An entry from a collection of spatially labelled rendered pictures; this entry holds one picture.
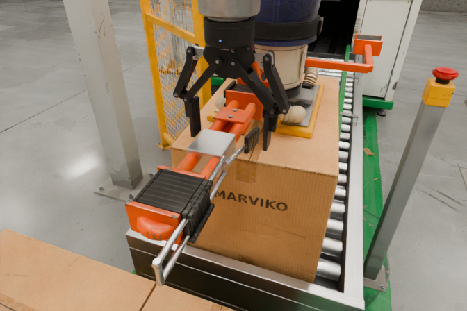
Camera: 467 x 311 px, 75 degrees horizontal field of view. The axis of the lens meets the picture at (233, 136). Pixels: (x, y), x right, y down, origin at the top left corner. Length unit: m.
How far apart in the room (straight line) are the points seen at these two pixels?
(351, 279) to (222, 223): 0.39
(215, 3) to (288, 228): 0.58
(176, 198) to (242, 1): 0.27
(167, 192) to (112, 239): 1.50
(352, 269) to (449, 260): 1.07
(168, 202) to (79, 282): 0.71
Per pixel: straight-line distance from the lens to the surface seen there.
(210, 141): 0.51
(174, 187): 0.41
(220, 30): 0.45
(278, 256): 0.92
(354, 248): 1.05
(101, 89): 1.81
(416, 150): 1.26
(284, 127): 0.81
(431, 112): 1.20
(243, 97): 0.65
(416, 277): 1.87
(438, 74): 1.15
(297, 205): 0.77
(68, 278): 1.10
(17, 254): 1.24
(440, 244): 2.08
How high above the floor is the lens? 1.37
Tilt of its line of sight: 32 degrees down
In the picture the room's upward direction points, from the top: straight up
